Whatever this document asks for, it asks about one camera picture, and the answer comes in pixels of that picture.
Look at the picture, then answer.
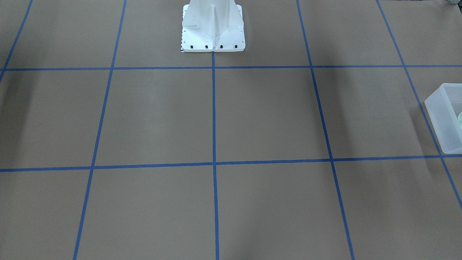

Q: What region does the clear plastic storage box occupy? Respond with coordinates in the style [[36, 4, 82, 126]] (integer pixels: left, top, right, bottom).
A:
[[424, 83, 462, 154]]

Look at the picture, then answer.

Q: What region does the light green bowl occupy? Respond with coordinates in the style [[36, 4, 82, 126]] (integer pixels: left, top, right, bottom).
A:
[[457, 113, 462, 128]]

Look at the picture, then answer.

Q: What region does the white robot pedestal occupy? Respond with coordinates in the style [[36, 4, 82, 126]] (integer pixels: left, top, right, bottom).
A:
[[180, 0, 246, 52]]

